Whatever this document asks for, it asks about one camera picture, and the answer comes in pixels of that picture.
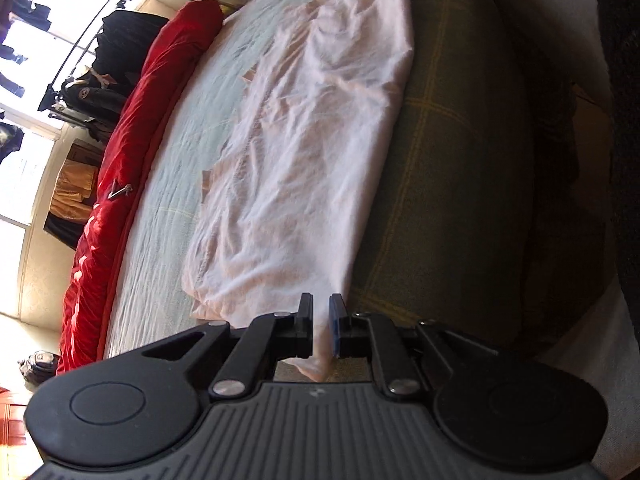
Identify white printed t-shirt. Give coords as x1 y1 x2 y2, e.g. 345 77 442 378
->
182 0 413 380

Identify yellow brown hanging clothes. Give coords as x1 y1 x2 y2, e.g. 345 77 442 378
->
43 140 104 249

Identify metal clothes rack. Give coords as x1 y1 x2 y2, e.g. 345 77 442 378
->
37 0 240 114

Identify green plaid bed sheet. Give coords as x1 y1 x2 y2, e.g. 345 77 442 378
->
103 0 611 359

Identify grey backpack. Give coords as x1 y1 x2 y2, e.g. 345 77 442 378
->
18 350 60 387

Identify wooden headboard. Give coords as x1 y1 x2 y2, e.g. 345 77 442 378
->
0 388 42 479

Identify black jacket with patch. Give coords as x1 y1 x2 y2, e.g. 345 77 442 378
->
61 79 127 144

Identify red quilt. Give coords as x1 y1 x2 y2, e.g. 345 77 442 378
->
56 0 224 375

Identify black hanging coat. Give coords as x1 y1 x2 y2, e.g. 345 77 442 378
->
92 10 168 91

